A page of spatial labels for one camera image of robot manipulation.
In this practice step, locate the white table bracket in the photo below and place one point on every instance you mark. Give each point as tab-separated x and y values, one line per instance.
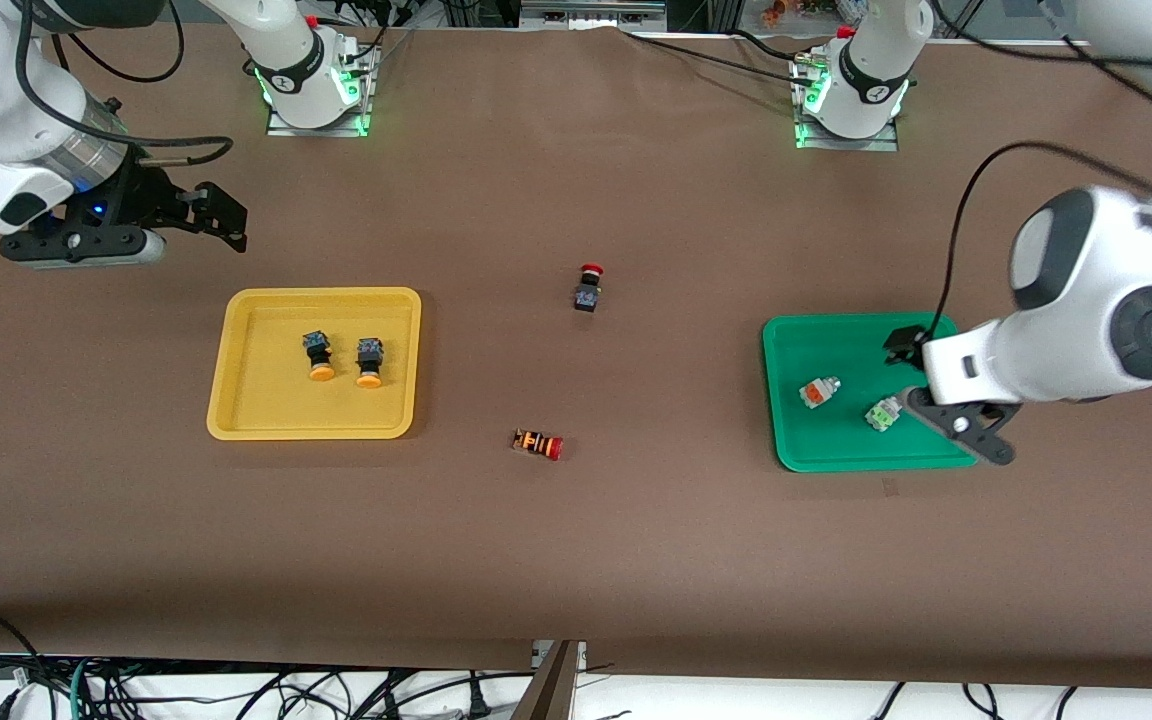
578	655

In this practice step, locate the yellow button with blue block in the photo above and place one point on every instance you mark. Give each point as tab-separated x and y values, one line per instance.
317	355
369	360

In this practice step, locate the red button with orange block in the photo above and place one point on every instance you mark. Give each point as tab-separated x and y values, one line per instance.
538	444

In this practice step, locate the aluminium frame rail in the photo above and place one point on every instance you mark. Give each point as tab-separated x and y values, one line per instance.
591	12

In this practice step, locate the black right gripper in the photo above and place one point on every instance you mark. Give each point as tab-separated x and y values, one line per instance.
144	197

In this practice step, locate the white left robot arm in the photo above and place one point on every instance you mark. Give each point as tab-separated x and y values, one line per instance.
1086	300

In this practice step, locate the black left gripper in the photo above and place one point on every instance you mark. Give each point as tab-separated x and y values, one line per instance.
902	343

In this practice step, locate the grey button with orange block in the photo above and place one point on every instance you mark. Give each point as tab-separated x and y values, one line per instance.
819	393

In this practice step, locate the brown table support beam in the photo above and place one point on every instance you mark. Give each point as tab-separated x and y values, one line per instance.
541	690

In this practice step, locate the red button with blue block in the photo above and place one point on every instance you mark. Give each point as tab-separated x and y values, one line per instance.
588	290

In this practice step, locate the yellow plastic tray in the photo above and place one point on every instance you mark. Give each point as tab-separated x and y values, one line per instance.
266	410

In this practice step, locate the green plastic tray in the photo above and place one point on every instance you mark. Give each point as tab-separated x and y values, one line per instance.
836	445

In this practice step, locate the grey button with green block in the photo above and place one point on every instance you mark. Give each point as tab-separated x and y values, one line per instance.
883	413

